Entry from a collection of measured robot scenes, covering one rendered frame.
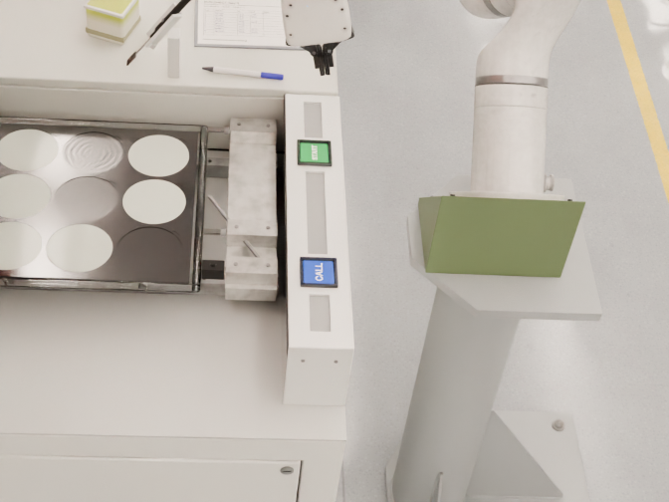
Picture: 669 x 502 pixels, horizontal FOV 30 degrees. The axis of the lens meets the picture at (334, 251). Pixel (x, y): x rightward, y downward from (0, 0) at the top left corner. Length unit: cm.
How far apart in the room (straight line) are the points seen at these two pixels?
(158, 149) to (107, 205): 15
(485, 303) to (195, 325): 47
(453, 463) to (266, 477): 70
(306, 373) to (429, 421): 68
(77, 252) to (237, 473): 42
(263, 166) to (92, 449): 57
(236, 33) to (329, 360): 71
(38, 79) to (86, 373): 54
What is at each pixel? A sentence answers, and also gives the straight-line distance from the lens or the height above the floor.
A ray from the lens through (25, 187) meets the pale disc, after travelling 207.
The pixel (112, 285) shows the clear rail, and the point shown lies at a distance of 192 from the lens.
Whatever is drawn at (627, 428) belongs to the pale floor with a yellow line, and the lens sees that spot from 302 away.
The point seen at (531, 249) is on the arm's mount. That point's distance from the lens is 206.
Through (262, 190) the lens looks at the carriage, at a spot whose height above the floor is 88.
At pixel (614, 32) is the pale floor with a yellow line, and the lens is 411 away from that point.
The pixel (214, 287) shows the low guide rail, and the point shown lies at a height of 84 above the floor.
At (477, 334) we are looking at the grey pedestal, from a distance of 222.
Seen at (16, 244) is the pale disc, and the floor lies 90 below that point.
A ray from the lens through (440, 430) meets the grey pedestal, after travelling 246.
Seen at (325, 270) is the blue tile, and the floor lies 96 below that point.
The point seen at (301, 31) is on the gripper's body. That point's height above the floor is 119.
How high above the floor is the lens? 235
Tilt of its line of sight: 47 degrees down
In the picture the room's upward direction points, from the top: 8 degrees clockwise
